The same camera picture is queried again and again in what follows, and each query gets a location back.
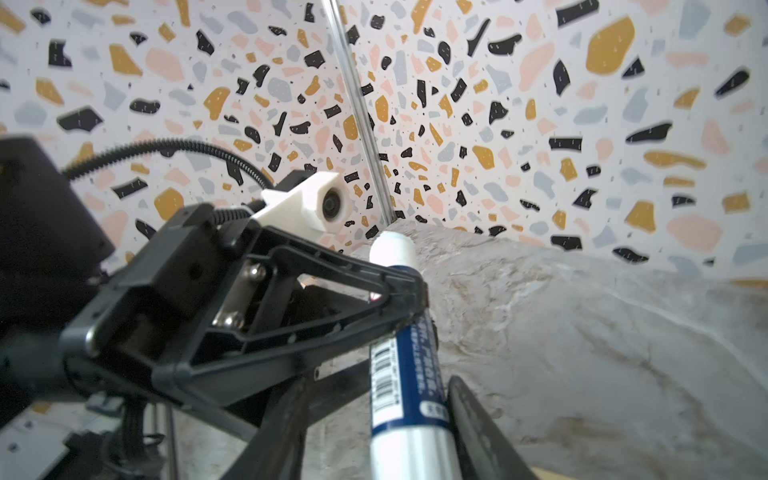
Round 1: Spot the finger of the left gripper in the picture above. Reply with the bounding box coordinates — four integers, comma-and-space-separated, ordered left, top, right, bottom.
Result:
308, 360, 370, 420

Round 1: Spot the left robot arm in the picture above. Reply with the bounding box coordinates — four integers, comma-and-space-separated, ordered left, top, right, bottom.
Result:
1, 137, 428, 434

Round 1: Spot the left aluminium corner post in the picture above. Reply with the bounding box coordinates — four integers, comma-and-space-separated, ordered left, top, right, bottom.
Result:
321, 0, 396, 225

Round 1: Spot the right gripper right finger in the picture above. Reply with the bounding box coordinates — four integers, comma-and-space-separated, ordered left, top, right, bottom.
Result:
448, 375, 537, 480

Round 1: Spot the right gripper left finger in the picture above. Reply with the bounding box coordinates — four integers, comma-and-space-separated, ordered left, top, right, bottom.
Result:
222, 378, 309, 479

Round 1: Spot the black corrugated cable conduit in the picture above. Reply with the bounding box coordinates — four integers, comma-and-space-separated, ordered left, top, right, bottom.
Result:
59, 137, 274, 193

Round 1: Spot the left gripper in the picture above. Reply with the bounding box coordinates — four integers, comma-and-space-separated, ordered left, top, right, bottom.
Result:
60, 204, 428, 408

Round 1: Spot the blue white glue stick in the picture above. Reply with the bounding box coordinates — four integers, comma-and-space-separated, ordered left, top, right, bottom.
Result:
367, 230, 463, 480

